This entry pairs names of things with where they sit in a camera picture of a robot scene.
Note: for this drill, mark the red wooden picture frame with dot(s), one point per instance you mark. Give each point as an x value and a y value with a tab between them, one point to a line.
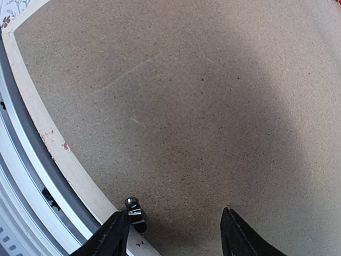
58	147

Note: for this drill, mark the brown cardboard backing board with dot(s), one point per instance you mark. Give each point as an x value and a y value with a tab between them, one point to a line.
194	106

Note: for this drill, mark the floral patterned table cover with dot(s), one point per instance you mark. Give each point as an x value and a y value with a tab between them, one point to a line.
11	9

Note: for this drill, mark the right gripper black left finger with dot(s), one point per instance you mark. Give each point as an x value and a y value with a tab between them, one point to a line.
110	239

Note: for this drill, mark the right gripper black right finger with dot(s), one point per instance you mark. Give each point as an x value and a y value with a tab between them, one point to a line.
239	238

